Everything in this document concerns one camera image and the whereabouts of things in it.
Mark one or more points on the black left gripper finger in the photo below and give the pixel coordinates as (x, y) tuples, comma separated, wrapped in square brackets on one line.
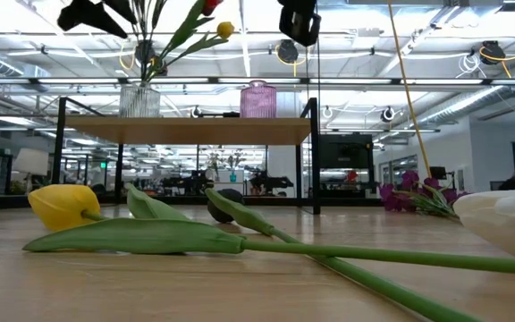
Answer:
[(123, 8), (87, 15)]

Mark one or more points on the grass sprig with white blossoms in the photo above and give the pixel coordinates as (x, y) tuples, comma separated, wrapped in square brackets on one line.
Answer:
[(141, 18)]

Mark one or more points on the yellow artificial tulip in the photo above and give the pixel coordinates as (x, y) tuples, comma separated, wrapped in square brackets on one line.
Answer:
[(225, 30), (63, 206)]

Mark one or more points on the bright red artificial tulip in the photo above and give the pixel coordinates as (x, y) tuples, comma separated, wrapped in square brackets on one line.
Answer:
[(210, 5)]

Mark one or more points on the clear ribbed glass vase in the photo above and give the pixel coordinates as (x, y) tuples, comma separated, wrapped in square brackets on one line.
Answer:
[(139, 103)]

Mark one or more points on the pink ribbed glass vase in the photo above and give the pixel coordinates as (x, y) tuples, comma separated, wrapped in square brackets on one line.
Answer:
[(257, 103)]

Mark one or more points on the purple artificial flower bunch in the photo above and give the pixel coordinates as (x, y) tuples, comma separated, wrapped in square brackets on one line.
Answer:
[(394, 201)]

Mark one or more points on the white artificial tulip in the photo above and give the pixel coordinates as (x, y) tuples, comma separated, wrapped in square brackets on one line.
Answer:
[(503, 219)]

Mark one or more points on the black monitor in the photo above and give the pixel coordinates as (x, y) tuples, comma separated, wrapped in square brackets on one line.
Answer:
[(347, 152)]

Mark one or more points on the white lampshade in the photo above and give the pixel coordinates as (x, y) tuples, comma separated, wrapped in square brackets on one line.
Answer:
[(31, 161)]

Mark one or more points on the teal vase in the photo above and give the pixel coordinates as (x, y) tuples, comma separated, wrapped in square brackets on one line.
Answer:
[(233, 177)]

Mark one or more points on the wooden shelf with black frame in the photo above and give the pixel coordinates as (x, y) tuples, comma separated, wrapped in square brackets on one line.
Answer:
[(186, 130)]

